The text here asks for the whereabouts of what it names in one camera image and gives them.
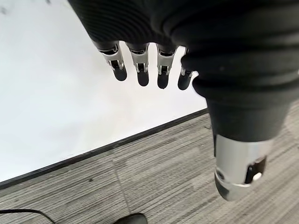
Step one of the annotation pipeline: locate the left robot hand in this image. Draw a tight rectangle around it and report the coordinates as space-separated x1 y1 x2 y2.
67 0 299 202

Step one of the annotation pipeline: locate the black baseboard strip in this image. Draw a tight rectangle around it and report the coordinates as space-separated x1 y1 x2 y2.
0 107 208 190

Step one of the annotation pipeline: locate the dark robot foot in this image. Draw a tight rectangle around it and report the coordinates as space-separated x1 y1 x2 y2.
118 214 148 224

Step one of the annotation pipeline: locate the black cable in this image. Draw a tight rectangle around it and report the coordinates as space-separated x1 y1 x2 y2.
0 209 52 224

